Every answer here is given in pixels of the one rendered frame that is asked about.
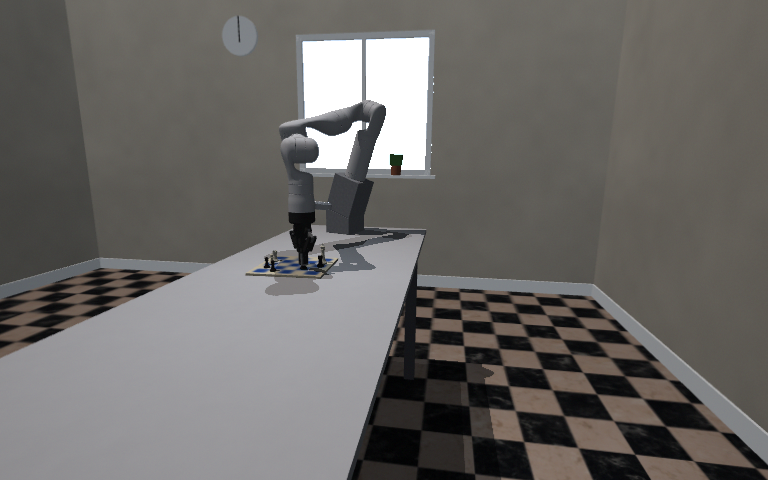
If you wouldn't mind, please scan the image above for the blue and cream chessboard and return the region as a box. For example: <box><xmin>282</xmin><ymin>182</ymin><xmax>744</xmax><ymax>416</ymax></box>
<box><xmin>245</xmin><ymin>256</ymin><xmax>338</xmax><ymax>279</ymax></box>

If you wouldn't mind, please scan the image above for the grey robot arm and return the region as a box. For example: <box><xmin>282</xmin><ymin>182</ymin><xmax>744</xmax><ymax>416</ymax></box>
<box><xmin>279</xmin><ymin>100</ymin><xmax>387</xmax><ymax>213</ymax></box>

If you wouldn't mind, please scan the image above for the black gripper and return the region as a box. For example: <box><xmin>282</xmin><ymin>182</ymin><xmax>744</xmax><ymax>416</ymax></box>
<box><xmin>288</xmin><ymin>212</ymin><xmax>317</xmax><ymax>266</ymax></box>

